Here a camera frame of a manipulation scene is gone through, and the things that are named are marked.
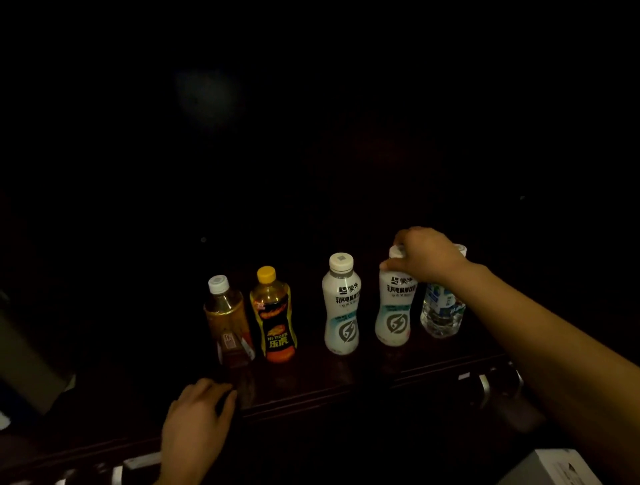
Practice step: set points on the person's right hand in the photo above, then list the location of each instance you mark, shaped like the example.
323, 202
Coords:
430, 255

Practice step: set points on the person's left hand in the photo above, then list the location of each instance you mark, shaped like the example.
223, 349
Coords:
192, 434

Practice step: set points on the person's right fingers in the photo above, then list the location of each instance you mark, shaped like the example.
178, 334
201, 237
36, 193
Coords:
400, 250

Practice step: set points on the person's left thumb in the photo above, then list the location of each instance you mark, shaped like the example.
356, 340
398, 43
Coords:
228, 407

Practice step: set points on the white milk drink bottle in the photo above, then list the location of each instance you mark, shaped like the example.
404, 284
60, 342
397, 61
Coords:
395, 310
342, 307

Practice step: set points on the person's right forearm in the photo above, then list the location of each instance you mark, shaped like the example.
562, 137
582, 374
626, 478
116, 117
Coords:
550, 359

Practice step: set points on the clear water bottle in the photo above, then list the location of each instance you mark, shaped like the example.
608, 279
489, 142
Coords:
442, 312

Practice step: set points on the brown tea bottle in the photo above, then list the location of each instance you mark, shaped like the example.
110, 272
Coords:
227, 325

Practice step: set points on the dark wooden cabinet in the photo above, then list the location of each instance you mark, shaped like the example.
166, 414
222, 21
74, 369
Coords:
320, 394

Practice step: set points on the yellow cap energy drink bottle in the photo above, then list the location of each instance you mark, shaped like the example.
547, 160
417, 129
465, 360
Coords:
273, 317

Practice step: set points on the white box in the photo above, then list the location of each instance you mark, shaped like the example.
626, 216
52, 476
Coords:
550, 469

